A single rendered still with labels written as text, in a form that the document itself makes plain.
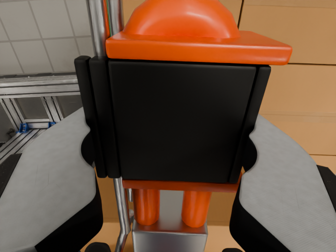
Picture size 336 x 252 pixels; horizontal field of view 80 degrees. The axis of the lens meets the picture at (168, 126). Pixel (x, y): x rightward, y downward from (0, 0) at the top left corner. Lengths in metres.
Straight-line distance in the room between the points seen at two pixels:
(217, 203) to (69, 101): 1.05
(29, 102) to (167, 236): 1.33
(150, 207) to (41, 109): 1.31
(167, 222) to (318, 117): 0.90
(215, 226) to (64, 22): 1.29
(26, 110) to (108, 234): 1.13
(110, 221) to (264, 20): 0.71
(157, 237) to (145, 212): 0.03
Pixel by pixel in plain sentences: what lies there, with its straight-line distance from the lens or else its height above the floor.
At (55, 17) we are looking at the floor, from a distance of 1.44.
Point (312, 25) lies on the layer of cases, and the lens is 0.85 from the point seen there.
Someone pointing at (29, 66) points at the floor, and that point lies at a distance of 1.61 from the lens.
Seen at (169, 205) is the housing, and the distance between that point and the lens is 0.19.
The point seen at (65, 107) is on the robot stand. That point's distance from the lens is 1.35.
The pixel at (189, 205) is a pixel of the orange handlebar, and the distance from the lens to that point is 0.16.
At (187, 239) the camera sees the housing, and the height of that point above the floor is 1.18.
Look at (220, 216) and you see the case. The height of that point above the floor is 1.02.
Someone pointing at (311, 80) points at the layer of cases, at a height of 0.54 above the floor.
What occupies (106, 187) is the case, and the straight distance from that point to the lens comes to 0.51.
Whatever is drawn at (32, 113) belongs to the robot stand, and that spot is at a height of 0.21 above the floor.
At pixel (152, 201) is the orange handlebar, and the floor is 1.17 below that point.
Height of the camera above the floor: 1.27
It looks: 58 degrees down
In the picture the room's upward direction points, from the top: 177 degrees counter-clockwise
